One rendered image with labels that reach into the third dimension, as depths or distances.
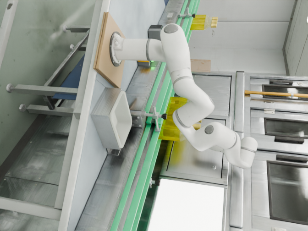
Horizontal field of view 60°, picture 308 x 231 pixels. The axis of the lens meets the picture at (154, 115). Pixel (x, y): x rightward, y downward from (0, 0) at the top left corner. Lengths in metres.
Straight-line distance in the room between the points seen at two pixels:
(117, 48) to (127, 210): 0.68
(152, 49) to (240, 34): 6.70
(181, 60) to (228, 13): 6.55
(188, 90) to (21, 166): 1.14
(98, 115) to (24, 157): 0.80
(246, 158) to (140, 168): 0.47
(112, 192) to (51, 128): 0.83
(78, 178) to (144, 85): 0.64
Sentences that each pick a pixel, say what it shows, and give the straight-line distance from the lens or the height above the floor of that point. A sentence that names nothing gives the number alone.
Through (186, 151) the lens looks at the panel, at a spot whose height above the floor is 1.10.
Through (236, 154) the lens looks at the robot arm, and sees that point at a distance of 1.15.
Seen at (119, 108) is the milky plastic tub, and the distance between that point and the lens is 1.26.
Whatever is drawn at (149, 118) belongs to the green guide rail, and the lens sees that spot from 1.40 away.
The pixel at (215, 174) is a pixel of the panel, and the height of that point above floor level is 1.26.
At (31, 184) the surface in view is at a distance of 1.64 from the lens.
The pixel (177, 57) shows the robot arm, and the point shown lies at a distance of 1.01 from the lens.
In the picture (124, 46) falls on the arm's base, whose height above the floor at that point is 0.83.
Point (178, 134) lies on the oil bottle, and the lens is 1.36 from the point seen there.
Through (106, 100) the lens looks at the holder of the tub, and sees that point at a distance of 1.15.
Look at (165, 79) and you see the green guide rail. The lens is 1.52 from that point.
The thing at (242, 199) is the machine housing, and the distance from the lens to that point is 1.36.
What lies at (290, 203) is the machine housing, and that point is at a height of 1.61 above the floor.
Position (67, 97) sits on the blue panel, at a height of 0.42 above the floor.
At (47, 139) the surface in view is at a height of 0.22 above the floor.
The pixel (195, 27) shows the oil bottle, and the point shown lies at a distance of 2.31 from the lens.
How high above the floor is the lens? 1.26
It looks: 14 degrees down
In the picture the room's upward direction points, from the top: 95 degrees clockwise
